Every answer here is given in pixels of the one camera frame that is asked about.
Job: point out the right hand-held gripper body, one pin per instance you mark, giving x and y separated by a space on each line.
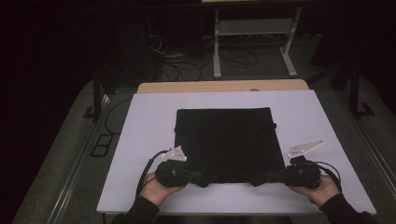
302 175

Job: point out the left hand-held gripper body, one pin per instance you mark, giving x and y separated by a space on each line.
171 175

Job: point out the black tank top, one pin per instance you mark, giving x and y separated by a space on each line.
227 143

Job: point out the person's left hand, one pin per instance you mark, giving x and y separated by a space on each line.
155 193

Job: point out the person's right hand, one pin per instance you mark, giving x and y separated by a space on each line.
323 193

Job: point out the white table cover sheet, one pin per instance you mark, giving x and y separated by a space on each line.
146 118

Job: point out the wooden table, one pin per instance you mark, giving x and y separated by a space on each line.
174 87

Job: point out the black metal stand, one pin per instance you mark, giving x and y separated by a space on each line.
354 90
97 99

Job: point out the dark cabinet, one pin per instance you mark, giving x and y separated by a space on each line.
140 62

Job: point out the metal floor rail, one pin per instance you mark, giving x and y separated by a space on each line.
71 183
378 161

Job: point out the white metal desk frame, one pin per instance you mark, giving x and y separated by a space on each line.
217 46

